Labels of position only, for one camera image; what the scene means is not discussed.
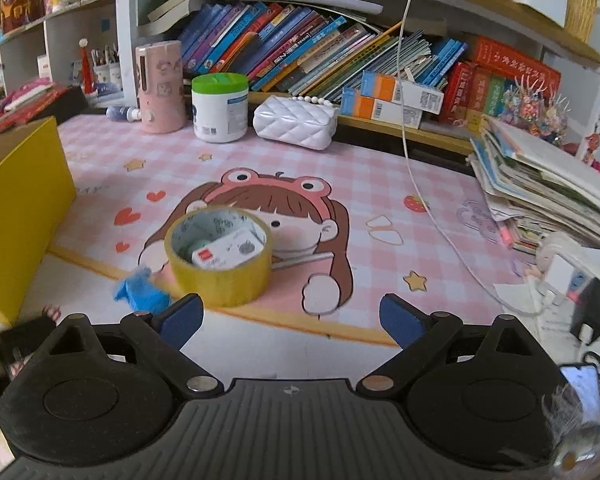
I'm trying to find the white power strip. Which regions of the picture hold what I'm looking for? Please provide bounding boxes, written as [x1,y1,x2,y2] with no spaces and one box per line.
[535,232,600,311]

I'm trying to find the pink cartoon humidifier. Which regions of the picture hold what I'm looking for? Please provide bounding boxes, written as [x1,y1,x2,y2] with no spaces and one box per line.
[135,40,187,135]

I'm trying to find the pile of red paper packets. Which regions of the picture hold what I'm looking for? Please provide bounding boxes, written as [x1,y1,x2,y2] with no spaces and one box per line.
[0,77,88,136]

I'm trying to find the white wooden bookshelf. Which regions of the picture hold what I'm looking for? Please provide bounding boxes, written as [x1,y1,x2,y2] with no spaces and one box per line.
[115,0,600,161]

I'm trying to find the flat white board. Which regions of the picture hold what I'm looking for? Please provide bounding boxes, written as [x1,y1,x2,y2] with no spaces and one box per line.
[209,0,383,18]

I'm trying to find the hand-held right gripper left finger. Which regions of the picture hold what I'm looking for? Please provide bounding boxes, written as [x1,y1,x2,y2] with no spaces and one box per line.
[10,294,227,403]

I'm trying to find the stack of workbooks and papers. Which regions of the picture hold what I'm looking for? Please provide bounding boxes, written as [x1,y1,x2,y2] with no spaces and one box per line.
[467,115,600,256]

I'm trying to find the blue wrapper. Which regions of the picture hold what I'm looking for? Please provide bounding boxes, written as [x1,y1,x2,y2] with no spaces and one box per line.
[112,266,172,313]

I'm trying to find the yellow tape roll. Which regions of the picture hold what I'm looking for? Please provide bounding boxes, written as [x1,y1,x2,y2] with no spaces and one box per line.
[164,206,273,309]

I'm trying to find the white cubby shelf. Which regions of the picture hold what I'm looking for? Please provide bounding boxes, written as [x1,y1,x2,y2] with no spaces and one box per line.
[0,0,118,111]

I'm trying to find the white cable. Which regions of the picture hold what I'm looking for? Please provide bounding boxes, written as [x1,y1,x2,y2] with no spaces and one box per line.
[397,0,546,318]

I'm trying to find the red santa figurine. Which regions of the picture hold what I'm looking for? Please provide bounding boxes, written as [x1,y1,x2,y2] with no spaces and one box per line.
[77,37,96,96]

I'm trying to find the cartoon deer sticker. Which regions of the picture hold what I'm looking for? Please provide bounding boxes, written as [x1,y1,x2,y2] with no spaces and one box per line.
[577,107,600,166]

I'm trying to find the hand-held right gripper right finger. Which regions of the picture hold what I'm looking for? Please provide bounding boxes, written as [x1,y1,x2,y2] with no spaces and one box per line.
[356,293,573,403]

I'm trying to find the thick lying books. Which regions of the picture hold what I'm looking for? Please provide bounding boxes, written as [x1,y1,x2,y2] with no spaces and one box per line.
[147,0,212,23]

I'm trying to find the black plugged charger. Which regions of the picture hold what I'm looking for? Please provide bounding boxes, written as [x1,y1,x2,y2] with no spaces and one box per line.
[570,277,600,346]

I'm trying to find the black smartphone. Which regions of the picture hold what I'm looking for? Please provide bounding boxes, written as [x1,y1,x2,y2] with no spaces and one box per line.
[560,362,600,418]

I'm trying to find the small white box red label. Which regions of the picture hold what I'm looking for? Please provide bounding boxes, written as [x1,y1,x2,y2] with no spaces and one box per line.
[191,229,265,270]

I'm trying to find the yellow book set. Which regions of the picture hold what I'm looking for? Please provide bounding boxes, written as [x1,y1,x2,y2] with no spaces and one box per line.
[565,0,600,43]

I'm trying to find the white jar green lid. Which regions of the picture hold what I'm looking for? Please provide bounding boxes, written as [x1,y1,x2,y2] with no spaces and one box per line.
[191,72,250,143]

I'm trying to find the red boxed dictionary set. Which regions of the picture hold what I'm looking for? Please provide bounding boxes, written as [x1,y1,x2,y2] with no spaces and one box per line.
[437,36,563,126]

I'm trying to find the white pen cup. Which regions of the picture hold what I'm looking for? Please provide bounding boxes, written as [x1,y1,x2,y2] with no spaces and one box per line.
[91,50,110,88]
[107,50,123,88]

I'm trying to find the white fluffy pompom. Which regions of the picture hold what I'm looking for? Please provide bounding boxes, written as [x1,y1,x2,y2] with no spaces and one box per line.
[540,380,600,480]

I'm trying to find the white plugged charger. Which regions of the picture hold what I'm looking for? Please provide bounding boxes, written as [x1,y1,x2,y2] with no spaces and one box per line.
[542,255,576,293]

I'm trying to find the white quilted pouch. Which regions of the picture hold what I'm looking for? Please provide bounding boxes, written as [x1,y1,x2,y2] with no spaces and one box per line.
[252,94,340,151]

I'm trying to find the loose printed papers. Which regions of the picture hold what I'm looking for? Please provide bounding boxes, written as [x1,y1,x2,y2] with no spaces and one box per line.
[492,280,600,361]

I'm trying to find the row of leaning colourful books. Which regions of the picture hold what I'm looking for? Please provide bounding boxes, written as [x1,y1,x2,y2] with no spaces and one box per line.
[177,1,468,106]

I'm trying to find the small white lying bottle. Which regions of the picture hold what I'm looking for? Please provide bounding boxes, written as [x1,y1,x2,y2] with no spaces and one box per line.
[105,105,142,123]

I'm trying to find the colourful spiky ornament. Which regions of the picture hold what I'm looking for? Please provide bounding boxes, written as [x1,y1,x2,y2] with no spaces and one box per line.
[500,75,571,143]

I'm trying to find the yellow cardboard box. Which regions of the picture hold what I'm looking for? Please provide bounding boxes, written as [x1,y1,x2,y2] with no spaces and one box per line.
[0,116,77,328]

